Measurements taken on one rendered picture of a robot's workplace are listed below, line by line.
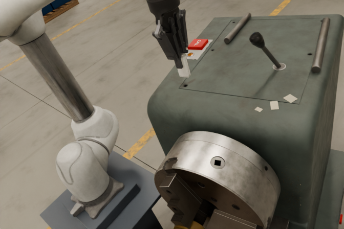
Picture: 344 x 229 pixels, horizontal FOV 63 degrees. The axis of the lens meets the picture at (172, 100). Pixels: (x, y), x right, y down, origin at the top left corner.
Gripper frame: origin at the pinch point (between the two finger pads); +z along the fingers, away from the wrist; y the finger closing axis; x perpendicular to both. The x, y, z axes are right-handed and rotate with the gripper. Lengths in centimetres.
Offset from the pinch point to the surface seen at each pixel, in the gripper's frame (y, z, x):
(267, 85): -7.5, 10.0, 20.3
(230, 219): 24.6, 25.7, 19.7
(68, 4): -382, 125, -576
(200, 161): 20.2, 11.8, 12.8
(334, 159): -45, 81, 36
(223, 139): 12.3, 12.0, 15.1
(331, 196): -25, 81, 38
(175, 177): 24.4, 14.9, 7.3
